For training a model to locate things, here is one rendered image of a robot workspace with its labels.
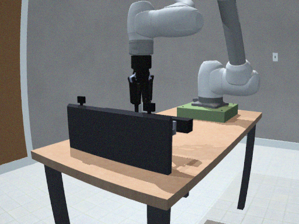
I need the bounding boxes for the black rectangular panel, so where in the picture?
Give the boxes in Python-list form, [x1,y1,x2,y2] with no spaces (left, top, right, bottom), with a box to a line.
[67,104,173,175]

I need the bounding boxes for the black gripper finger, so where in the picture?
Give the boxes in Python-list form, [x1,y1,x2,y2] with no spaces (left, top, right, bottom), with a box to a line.
[128,73,145,113]
[142,74,154,113]

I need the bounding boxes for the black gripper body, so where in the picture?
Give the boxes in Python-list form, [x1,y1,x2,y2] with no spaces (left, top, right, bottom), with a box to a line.
[131,55,152,83]

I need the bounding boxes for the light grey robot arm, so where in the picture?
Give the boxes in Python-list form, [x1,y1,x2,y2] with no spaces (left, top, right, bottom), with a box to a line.
[127,0,260,109]

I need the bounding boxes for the dark grey long bar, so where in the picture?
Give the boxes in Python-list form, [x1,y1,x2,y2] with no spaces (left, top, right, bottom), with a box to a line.
[156,114,193,134]

